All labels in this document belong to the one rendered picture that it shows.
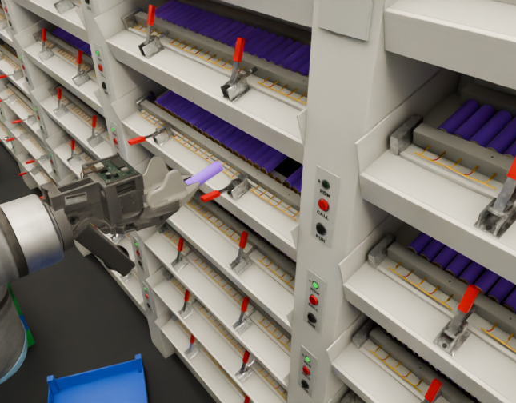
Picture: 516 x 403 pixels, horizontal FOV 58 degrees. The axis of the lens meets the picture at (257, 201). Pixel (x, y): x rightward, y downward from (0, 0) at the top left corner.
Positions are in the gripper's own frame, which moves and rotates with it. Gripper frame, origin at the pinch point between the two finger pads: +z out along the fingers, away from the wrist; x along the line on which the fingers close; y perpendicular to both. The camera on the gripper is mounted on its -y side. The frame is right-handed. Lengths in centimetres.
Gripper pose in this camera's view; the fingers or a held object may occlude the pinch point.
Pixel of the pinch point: (187, 187)
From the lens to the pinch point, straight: 71.3
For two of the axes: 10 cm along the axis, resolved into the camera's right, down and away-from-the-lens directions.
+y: 0.3, -8.2, -5.7
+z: 7.6, -3.5, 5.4
